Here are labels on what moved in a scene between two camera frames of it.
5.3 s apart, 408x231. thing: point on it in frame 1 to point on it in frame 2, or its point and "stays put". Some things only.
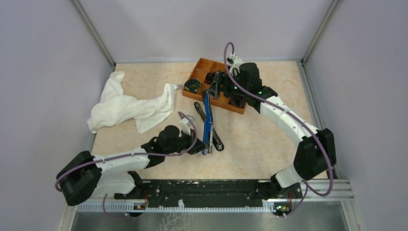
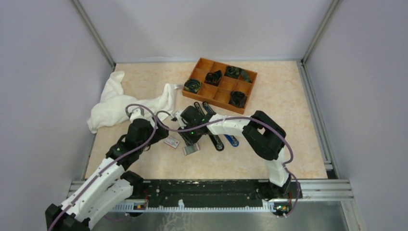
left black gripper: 191,139 to 160,134
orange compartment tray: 199,81 stays put
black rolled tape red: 210,77 stays put
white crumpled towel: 114,106 stays put
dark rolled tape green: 192,85 stays put
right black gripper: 214,89 to 188,139
